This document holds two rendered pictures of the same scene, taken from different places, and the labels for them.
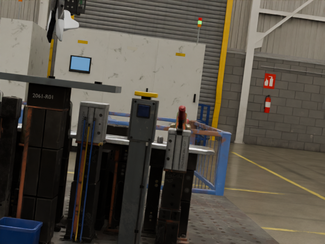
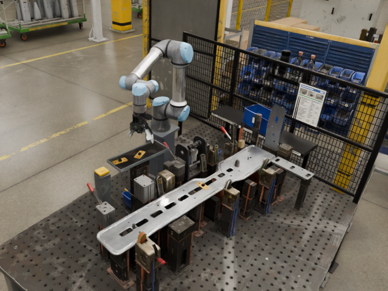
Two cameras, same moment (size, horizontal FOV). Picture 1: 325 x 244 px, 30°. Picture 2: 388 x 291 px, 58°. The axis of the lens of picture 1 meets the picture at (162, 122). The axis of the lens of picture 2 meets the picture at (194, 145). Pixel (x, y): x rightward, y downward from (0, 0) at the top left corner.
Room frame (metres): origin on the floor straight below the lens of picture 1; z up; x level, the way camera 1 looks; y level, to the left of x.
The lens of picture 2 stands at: (3.02, -0.84, 2.31)
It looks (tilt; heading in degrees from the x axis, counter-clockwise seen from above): 31 degrees down; 130
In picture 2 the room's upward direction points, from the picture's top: 5 degrees clockwise
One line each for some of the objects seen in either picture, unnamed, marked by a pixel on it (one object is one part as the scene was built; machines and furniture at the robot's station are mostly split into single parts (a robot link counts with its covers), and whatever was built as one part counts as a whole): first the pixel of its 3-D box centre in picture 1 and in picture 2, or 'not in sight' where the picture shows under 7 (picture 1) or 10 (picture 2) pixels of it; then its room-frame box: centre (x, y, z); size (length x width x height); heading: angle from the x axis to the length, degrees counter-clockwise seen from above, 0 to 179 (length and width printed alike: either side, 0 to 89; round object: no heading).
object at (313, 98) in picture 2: not in sight; (309, 104); (2.12, 1.54, 1.30); 0.23 x 0.02 x 0.31; 178
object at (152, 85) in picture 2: not in sight; (146, 88); (1.62, 0.39, 1.56); 0.11 x 0.11 x 0.08; 17
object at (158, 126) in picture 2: not in sight; (160, 121); (1.39, 0.72, 1.15); 0.15 x 0.15 x 0.10
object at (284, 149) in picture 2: not in sight; (281, 167); (2.14, 1.27, 0.88); 0.08 x 0.08 x 0.36; 88
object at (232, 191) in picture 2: not in sight; (228, 211); (2.16, 0.58, 0.87); 0.12 x 0.09 x 0.35; 178
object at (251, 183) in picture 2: not in sight; (247, 200); (2.16, 0.80, 0.84); 0.11 x 0.08 x 0.29; 178
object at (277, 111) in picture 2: not in sight; (274, 127); (2.02, 1.26, 1.17); 0.12 x 0.01 x 0.34; 178
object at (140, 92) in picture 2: not in sight; (140, 93); (1.66, 0.31, 1.56); 0.09 x 0.08 x 0.11; 107
